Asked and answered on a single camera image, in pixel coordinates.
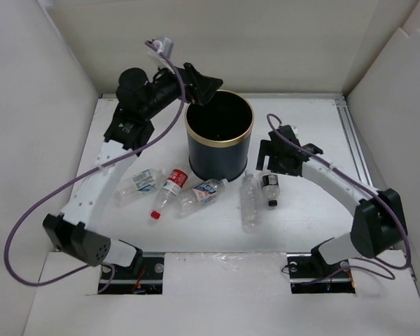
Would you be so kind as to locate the clear bottle blue white label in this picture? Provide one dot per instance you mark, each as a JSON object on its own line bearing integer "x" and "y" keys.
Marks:
{"x": 139, "y": 185}

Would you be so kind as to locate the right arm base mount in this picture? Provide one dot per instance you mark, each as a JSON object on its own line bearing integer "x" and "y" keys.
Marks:
{"x": 310, "y": 275}

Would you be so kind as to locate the clear bottle orange blue label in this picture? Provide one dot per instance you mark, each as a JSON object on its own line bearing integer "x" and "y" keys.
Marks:
{"x": 200, "y": 196}

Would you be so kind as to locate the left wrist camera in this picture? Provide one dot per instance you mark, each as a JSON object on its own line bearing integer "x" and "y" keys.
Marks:
{"x": 158, "y": 47}

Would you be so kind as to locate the aluminium rail right side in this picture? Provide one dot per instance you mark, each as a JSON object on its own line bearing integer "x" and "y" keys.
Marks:
{"x": 354, "y": 141}

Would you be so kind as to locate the clear ribbed label-free bottle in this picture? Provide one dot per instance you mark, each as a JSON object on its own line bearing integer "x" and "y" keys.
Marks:
{"x": 250, "y": 202}

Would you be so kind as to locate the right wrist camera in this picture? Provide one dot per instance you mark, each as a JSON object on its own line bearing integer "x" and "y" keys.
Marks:
{"x": 288, "y": 131}

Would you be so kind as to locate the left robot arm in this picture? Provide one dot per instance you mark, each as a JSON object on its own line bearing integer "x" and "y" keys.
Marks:
{"x": 73, "y": 230}

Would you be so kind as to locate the clear bottle black label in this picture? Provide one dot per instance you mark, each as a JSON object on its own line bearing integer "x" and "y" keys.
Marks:
{"x": 270, "y": 188}

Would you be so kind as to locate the black bin with gold rim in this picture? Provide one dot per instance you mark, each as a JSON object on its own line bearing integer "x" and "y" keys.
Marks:
{"x": 219, "y": 135}

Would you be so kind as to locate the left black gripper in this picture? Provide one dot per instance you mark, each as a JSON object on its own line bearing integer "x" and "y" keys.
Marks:
{"x": 201, "y": 88}

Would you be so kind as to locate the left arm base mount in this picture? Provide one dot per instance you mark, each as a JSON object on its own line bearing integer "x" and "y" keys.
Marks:
{"x": 149, "y": 280}

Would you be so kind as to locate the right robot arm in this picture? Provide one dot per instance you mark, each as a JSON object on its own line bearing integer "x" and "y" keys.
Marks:
{"x": 378, "y": 217}

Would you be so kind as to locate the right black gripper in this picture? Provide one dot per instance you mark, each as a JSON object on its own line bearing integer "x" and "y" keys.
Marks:
{"x": 267, "y": 147}

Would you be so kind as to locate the clear bottle red label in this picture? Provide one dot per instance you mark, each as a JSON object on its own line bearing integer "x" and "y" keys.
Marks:
{"x": 169, "y": 190}

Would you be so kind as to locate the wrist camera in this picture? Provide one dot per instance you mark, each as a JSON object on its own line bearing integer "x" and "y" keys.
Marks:
{"x": 288, "y": 131}
{"x": 158, "y": 47}

